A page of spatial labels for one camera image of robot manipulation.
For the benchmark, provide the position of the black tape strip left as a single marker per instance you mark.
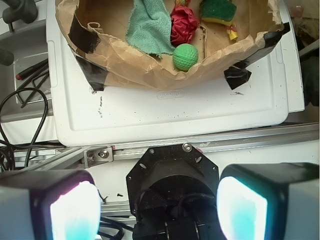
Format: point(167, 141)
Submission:
point(94, 74)

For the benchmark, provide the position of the multicolour rope toy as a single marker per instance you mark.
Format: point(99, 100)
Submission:
point(232, 32)

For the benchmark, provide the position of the red crumpled paper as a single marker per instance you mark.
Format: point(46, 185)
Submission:
point(184, 25)

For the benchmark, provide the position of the green yellow sponge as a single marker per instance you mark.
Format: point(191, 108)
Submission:
point(218, 11)

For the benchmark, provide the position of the white plastic bin lid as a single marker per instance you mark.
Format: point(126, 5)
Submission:
point(84, 117)

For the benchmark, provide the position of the brown paper bag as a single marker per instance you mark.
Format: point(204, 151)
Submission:
point(95, 30)

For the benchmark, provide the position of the black tape strip right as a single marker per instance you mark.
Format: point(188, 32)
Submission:
point(236, 77)

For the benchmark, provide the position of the aluminium frame rail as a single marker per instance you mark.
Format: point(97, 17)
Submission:
point(288, 133)

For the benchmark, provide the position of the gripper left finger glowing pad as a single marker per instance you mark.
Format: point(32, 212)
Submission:
point(49, 205)

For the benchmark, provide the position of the teal terry cloth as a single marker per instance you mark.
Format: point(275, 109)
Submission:
point(149, 28)

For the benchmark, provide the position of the black tape strip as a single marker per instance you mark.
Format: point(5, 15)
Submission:
point(94, 74)
point(236, 77)

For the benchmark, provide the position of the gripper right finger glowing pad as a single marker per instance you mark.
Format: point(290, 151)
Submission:
point(269, 201)

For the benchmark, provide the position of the green dimpled ball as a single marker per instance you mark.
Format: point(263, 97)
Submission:
point(185, 56)

